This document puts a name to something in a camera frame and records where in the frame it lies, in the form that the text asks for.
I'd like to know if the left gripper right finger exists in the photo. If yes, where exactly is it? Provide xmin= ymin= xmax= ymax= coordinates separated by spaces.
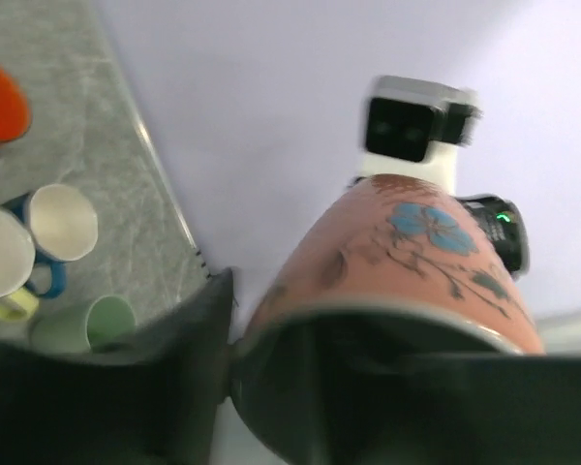
xmin=230 ymin=312 xmax=581 ymax=464

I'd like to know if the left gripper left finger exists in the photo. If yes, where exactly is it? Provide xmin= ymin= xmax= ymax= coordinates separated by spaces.
xmin=0 ymin=269 xmax=233 ymax=464

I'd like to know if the salmon floral mug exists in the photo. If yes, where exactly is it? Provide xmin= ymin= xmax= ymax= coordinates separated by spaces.
xmin=246 ymin=174 xmax=544 ymax=354

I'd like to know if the yellow-green faceted mug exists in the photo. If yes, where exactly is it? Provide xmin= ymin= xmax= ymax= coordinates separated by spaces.
xmin=0 ymin=208 xmax=39 ymax=323

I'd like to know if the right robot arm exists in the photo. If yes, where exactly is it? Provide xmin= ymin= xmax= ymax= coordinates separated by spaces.
xmin=456 ymin=194 xmax=530 ymax=279

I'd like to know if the light green tumbler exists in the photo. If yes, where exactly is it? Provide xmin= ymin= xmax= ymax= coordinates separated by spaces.
xmin=30 ymin=295 xmax=137 ymax=354

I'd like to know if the blue mug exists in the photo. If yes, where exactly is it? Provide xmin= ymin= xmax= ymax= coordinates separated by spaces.
xmin=1 ymin=183 xmax=99 ymax=299

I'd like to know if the orange mug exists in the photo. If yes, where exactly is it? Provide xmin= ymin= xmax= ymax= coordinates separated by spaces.
xmin=0 ymin=67 xmax=32 ymax=145

